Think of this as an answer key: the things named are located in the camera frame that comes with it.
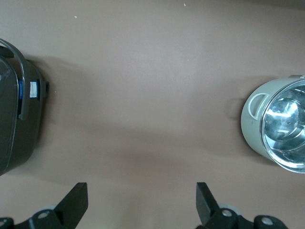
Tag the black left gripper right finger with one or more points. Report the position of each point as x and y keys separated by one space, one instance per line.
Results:
x=207 y=207

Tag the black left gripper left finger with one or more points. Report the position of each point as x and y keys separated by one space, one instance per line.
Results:
x=71 y=205

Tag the dark grey rice cooker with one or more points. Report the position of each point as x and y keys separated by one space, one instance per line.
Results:
x=14 y=114

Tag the brown table cover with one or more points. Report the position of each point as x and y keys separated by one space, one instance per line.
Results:
x=152 y=95

